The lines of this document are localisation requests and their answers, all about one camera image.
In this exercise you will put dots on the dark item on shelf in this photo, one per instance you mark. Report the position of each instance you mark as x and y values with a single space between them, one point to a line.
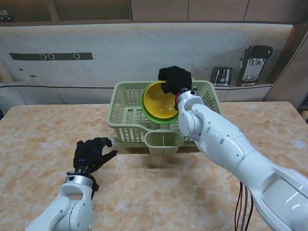
6 15

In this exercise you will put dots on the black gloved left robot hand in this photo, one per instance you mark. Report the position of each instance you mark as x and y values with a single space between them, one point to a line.
90 156

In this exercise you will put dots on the pale green plastic dish rack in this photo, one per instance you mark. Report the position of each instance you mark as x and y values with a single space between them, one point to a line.
125 84

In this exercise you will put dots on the wooden wall cabinets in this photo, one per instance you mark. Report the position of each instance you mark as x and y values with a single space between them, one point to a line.
158 10

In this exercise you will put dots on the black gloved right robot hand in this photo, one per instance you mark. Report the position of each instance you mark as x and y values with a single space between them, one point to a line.
178 78

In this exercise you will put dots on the white wall socket box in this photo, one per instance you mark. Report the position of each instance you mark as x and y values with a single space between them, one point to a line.
34 79

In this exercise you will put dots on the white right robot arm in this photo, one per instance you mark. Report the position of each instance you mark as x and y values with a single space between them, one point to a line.
228 149

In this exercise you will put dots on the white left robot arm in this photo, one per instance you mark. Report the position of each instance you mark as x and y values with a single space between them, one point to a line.
69 207

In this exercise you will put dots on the black toaster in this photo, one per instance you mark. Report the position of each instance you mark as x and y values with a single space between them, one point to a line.
220 75

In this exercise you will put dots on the black silver coffee machine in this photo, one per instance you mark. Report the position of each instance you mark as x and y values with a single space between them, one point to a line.
255 51

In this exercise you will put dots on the white low counter cabinet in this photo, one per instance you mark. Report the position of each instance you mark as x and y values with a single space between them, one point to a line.
41 95

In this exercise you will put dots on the black wall rail strip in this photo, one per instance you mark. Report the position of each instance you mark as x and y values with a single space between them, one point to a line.
26 56

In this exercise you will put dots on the pale green cutlery holder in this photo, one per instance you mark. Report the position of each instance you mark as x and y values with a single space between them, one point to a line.
154 144

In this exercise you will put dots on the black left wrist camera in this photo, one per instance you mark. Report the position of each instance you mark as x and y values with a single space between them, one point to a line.
95 187

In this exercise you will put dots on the yellow plastic bowl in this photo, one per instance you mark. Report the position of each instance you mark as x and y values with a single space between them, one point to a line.
156 103

